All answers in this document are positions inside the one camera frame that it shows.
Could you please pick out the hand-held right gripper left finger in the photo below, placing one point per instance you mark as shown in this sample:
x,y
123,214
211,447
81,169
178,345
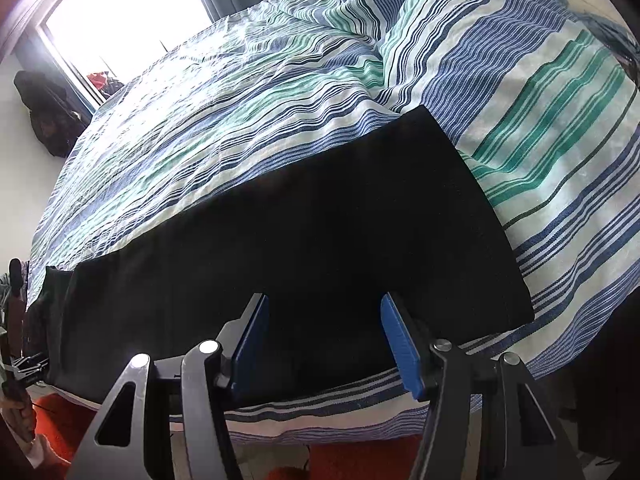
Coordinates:
x,y
252,332

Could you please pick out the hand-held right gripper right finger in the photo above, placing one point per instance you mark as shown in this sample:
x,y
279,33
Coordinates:
x,y
397,332

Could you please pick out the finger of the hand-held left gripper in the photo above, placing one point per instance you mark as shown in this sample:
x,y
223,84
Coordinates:
x,y
31,364

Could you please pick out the black pants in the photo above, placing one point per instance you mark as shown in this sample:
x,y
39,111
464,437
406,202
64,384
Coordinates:
x,y
325,235

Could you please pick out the person's left hand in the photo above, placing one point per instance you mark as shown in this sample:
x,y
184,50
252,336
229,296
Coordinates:
x,y
17,422

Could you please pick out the orange rug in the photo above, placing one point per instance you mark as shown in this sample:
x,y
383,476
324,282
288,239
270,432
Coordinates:
x,y
55,415

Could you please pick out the white fluffy rug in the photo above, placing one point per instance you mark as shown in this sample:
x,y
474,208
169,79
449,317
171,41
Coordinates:
x,y
47,452

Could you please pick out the dark clothes pile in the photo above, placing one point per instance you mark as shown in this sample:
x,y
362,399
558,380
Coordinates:
x,y
16,272

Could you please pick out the striped bed sheet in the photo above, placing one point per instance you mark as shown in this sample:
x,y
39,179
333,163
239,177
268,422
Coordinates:
x,y
250,110

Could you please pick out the hanging black jacket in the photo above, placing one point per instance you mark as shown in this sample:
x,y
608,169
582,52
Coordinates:
x,y
47,115

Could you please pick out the red clothes by window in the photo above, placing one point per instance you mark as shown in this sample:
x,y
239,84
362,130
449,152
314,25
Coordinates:
x,y
104,84

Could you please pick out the bright window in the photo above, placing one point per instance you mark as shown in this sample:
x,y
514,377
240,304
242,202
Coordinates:
x,y
115,20

